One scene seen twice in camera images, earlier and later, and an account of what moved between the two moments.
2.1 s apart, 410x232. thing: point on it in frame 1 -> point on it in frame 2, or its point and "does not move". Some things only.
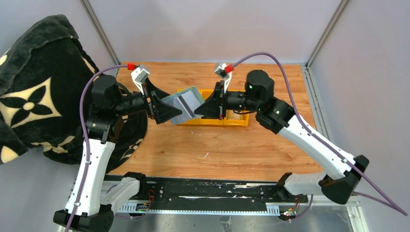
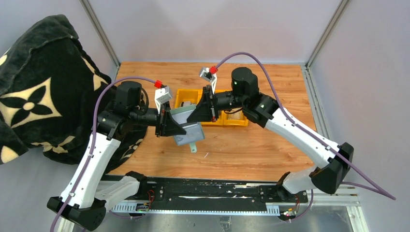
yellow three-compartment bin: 230,118 does not move
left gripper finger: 162,111 -> 171,127
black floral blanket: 42,73 does not move
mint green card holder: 187,101 -> 194,130
